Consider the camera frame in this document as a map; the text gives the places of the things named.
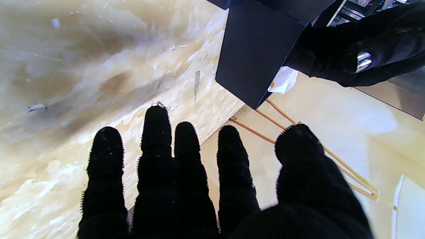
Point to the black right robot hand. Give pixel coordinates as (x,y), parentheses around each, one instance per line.
(186,199)

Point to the white plastic bag orange print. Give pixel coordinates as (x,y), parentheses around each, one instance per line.
(284,79)

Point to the black flat television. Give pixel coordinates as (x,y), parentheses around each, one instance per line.
(398,93)

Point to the tripod floor lamp white shade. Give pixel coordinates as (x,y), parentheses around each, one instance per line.
(342,166)

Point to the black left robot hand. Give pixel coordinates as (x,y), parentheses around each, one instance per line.
(332,46)

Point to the black gift box pink inside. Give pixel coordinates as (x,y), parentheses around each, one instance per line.
(255,49)

